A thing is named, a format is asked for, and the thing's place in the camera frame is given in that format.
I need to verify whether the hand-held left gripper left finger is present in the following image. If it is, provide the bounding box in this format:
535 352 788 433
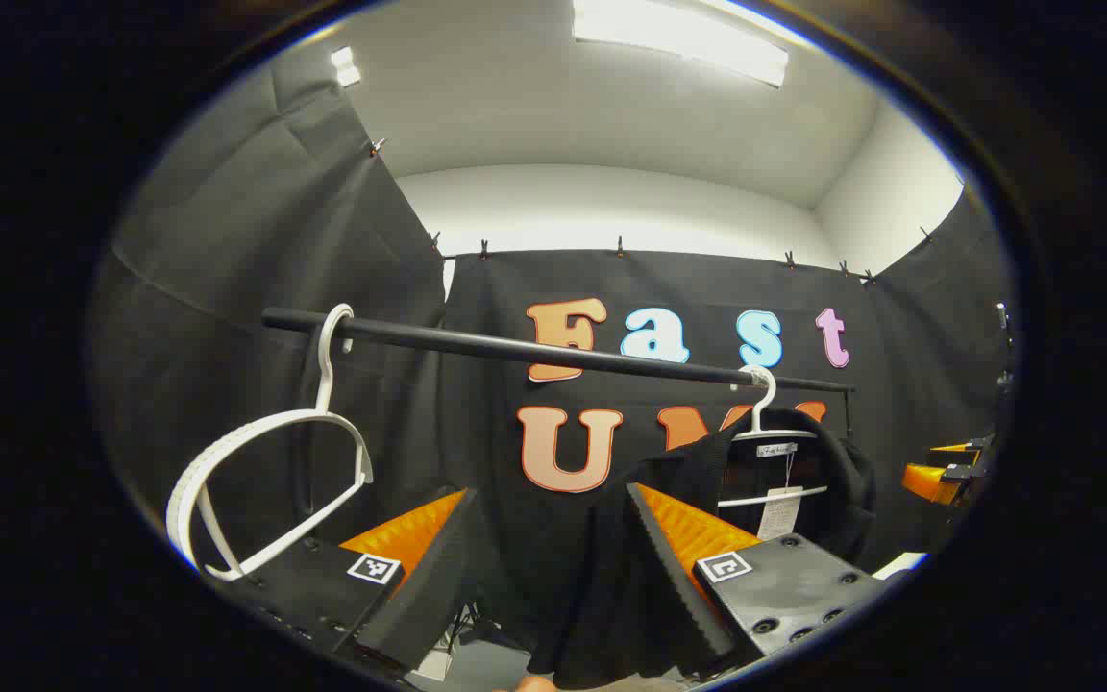
212 486 480 676

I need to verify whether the black backdrop cloth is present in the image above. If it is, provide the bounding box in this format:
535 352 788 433
92 43 1016 655

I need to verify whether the black knit sweater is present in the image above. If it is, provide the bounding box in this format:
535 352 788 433
527 408 878 689

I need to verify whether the black clothes rack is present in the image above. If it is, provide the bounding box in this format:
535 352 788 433
261 306 857 438

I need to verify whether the white clothes hanger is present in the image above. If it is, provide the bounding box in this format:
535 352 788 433
715 365 830 508
166 304 374 582

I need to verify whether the white paper garment tag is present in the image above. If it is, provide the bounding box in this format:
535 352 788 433
757 487 804 541

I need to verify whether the large ceiling light panel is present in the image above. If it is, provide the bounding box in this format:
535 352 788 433
571 0 791 89

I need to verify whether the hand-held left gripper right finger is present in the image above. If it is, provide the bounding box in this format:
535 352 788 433
625 482 889 678

